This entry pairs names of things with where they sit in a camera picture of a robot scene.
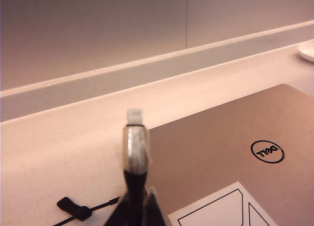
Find black cable strap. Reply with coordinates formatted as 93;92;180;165
56;197;90;221

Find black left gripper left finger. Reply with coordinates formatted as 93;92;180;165
104;189;146;226

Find small white dish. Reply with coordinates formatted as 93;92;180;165
297;39;314;63

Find white sticker on laptop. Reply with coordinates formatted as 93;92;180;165
167;181;279;226

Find silver Dell laptop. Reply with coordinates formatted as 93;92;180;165
146;83;314;226

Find black cable with silver connector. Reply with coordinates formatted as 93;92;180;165
52;108;154;226

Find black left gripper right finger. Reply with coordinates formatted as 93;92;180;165
143;186;170;226

